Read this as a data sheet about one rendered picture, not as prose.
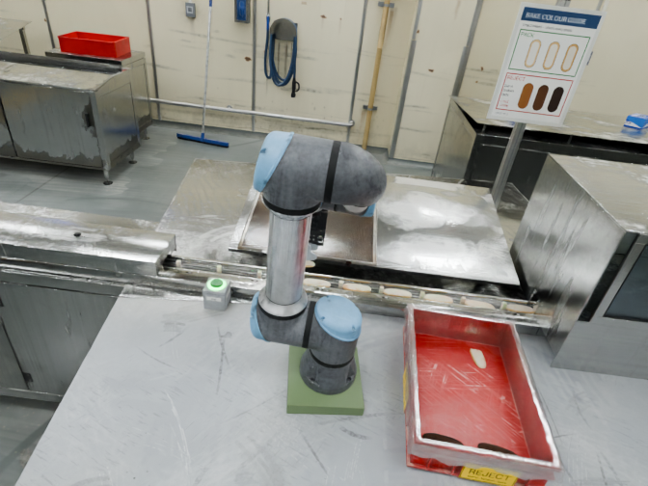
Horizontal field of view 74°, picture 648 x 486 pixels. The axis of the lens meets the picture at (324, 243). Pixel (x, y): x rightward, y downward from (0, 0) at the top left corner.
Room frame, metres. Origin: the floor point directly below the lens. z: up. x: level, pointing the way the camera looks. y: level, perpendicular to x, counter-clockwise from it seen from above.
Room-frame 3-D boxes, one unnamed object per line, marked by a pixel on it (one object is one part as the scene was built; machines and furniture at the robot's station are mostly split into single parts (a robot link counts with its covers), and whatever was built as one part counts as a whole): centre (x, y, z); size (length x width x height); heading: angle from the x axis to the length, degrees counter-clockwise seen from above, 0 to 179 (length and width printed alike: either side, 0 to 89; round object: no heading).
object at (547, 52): (1.94, -0.81, 1.50); 0.33 x 0.01 x 0.45; 89
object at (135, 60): (4.26, 2.33, 0.44); 0.70 x 0.55 x 0.87; 89
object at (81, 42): (4.26, 2.33, 0.94); 0.51 x 0.36 x 0.13; 93
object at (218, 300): (1.06, 0.32, 0.84); 0.08 x 0.08 x 0.11; 89
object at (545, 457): (0.79, -0.42, 0.88); 0.49 x 0.34 x 0.10; 176
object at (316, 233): (1.18, 0.04, 1.08); 0.09 x 0.08 x 0.12; 90
